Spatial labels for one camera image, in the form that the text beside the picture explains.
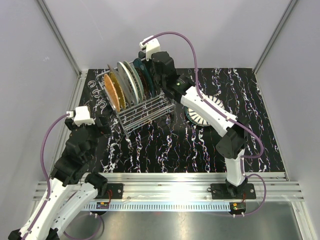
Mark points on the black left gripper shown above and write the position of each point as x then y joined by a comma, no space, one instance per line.
104,128

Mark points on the dark bottom plate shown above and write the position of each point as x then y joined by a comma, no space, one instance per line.
150,75

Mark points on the teal square plate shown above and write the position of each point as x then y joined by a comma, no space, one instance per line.
139,64

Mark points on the yellow green woven plate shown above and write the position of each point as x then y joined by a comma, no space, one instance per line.
119,91

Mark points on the red floral plate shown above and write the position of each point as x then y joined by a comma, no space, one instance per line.
143,81

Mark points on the orange woven plate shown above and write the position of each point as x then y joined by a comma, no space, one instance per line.
111,92

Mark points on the grey reindeer plate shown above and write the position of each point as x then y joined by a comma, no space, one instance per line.
124,86

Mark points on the white bottom plate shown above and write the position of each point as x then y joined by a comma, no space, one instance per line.
129,80

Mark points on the white blue striped plate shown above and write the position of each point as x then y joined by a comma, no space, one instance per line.
195,118

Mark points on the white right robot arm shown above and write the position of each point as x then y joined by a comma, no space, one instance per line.
183,90

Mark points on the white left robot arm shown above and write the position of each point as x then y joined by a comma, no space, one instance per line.
55,212

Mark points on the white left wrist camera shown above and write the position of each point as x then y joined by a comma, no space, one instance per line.
81,115

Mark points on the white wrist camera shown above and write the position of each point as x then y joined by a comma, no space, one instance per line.
151,45
81,115

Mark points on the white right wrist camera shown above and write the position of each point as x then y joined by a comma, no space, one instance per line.
151,45

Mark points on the silver wire dish rack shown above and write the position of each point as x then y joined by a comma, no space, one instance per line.
139,115

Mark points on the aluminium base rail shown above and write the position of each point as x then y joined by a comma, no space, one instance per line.
184,192

